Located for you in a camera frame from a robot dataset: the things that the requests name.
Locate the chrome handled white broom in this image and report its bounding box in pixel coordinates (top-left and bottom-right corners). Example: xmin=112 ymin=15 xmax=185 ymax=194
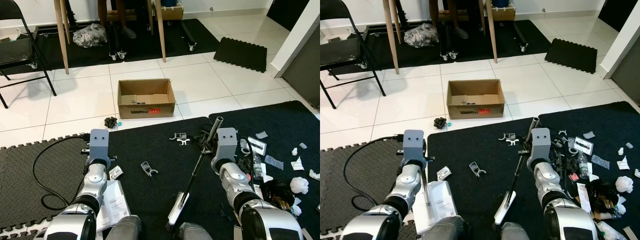
xmin=494 ymin=116 xmax=540 ymax=226
xmin=167 ymin=116 xmax=224 ymax=231

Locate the white dustpan with chrome handle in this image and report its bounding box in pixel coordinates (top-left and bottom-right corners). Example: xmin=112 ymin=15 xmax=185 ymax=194
xmin=95 ymin=180 xmax=132 ymax=232
xmin=414 ymin=180 xmax=458 ymax=236

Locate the black floor mat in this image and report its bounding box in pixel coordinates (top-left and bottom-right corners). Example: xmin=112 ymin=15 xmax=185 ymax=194
xmin=207 ymin=100 xmax=320 ymax=240
xmin=80 ymin=116 xmax=216 ymax=240
xmin=427 ymin=116 xmax=543 ymax=240
xmin=537 ymin=101 xmax=640 ymax=240

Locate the white plastic hook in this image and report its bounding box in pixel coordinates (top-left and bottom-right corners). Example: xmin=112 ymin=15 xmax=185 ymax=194
xmin=497 ymin=132 xmax=521 ymax=146
xmin=169 ymin=132 xmax=192 ymax=146

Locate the clear plastic bottle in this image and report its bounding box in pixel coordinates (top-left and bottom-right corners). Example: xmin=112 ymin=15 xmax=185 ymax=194
xmin=251 ymin=152 xmax=263 ymax=180
xmin=576 ymin=151 xmax=588 ymax=178

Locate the silver left robot leg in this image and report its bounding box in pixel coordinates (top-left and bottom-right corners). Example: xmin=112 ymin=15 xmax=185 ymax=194
xmin=422 ymin=215 xmax=471 ymax=240
xmin=102 ymin=215 xmax=143 ymax=240

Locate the silver robot leg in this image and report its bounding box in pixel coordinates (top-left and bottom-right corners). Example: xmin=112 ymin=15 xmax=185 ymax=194
xmin=102 ymin=215 xmax=143 ymax=240
xmin=422 ymin=215 xmax=471 ymax=240
xmin=500 ymin=222 xmax=533 ymax=240
xmin=175 ymin=222 xmax=216 ymax=240

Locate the open brown cardboard box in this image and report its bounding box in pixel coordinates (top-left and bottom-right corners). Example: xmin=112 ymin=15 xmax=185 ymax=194
xmin=446 ymin=79 xmax=506 ymax=119
xmin=117 ymin=78 xmax=177 ymax=119

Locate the white tube package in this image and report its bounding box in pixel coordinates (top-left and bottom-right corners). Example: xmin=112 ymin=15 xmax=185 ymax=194
xmin=575 ymin=182 xmax=592 ymax=211

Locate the black plastic bag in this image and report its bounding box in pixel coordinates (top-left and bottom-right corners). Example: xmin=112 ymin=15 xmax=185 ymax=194
xmin=262 ymin=180 xmax=296 ymax=208
xmin=590 ymin=180 xmax=621 ymax=211

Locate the silver right robot leg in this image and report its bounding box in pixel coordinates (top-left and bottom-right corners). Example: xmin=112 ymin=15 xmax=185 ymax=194
xmin=500 ymin=222 xmax=533 ymax=240
xmin=175 ymin=222 xmax=216 ymax=240

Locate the black foam puzzle mat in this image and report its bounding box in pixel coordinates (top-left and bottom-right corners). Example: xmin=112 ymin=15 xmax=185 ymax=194
xmin=0 ymin=134 xmax=111 ymax=236
xmin=320 ymin=134 xmax=431 ymax=236

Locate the loose black foam tile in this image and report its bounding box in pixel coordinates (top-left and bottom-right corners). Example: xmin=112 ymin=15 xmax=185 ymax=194
xmin=213 ymin=36 xmax=268 ymax=73
xmin=544 ymin=38 xmax=598 ymax=75

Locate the white crumpled tissue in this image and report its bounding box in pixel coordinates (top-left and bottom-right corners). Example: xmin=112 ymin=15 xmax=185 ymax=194
xmin=290 ymin=176 xmax=311 ymax=195
xmin=615 ymin=176 xmax=635 ymax=194

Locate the black wheeled stand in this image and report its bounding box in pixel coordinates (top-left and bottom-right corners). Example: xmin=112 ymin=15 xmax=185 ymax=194
xmin=107 ymin=0 xmax=198 ymax=61
xmin=437 ymin=0 xmax=530 ymax=62

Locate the black carpet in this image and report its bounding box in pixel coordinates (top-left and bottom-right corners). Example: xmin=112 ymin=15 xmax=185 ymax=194
xmin=327 ymin=20 xmax=551 ymax=76
xmin=35 ymin=19 xmax=221 ymax=76

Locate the clear bag of parts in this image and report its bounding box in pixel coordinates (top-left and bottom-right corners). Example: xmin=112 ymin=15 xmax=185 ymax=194
xmin=72 ymin=23 xmax=108 ymax=48
xmin=404 ymin=23 xmax=440 ymax=48

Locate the wooden table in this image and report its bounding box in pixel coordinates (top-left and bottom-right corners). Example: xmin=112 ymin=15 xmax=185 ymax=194
xmin=52 ymin=0 xmax=167 ymax=75
xmin=382 ymin=0 xmax=498 ymax=75

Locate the small brown cardboard box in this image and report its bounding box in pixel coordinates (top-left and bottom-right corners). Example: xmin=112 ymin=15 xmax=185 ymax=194
xmin=492 ymin=5 xmax=516 ymax=21
xmin=160 ymin=5 xmax=185 ymax=21

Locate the black folding chair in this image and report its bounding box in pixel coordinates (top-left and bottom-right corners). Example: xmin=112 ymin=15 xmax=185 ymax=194
xmin=0 ymin=0 xmax=57 ymax=109
xmin=320 ymin=0 xmax=386 ymax=109

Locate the person with bare legs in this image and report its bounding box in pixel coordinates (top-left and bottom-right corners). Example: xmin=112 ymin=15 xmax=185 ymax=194
xmin=428 ymin=0 xmax=470 ymax=40
xmin=97 ymin=0 xmax=138 ymax=40

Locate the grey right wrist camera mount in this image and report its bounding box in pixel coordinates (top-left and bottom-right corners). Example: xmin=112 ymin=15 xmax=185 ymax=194
xmin=214 ymin=127 xmax=238 ymax=173
xmin=531 ymin=127 xmax=552 ymax=168

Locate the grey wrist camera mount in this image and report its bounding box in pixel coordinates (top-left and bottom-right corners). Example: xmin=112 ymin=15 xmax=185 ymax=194
xmin=87 ymin=129 xmax=111 ymax=168
xmin=402 ymin=129 xmax=427 ymax=168
xmin=531 ymin=127 xmax=552 ymax=168
xmin=214 ymin=127 xmax=238 ymax=173

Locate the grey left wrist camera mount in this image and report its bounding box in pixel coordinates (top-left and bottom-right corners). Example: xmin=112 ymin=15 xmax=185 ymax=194
xmin=87 ymin=129 xmax=111 ymax=168
xmin=402 ymin=129 xmax=427 ymax=168

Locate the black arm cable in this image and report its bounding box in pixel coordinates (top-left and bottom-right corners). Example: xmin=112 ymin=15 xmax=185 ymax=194
xmin=342 ymin=132 xmax=407 ymax=212
xmin=32 ymin=132 xmax=92 ymax=211

